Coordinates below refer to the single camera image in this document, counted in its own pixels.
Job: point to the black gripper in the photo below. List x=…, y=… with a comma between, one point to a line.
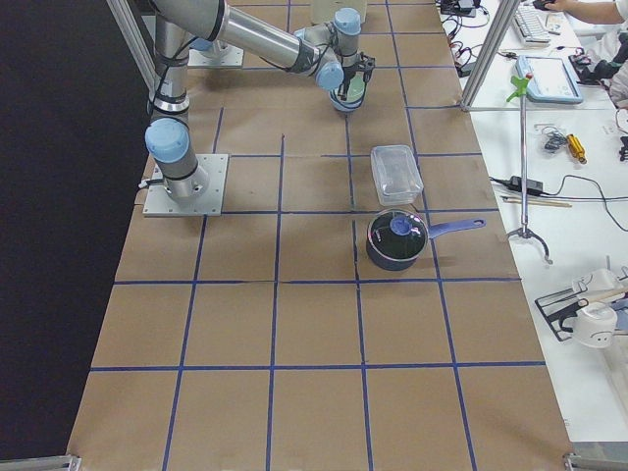
x=349, y=74

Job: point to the aluminium frame post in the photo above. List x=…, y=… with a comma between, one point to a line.
x=500, y=24

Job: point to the blue bowl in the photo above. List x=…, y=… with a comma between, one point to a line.
x=348, y=105

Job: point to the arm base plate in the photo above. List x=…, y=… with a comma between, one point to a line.
x=214, y=55
x=200, y=194

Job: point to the metal grabber stick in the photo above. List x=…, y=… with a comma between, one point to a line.
x=524, y=231

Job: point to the white smiley mug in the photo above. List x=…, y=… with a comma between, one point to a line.
x=595, y=325

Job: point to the dark blue saucepan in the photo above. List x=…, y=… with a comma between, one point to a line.
x=395, y=238

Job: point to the black power adapter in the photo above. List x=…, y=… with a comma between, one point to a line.
x=532, y=187

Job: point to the yellow screwdriver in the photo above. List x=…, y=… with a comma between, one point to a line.
x=576, y=148

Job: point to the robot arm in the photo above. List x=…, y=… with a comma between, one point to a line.
x=329, y=53

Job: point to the clear plastic container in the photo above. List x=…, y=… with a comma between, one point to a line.
x=395, y=173

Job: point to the green bowl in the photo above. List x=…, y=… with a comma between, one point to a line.
x=356, y=86

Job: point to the white keyboard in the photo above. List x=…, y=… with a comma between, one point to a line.
x=529, y=26

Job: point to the blue tablet device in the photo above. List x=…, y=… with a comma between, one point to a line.
x=553, y=81

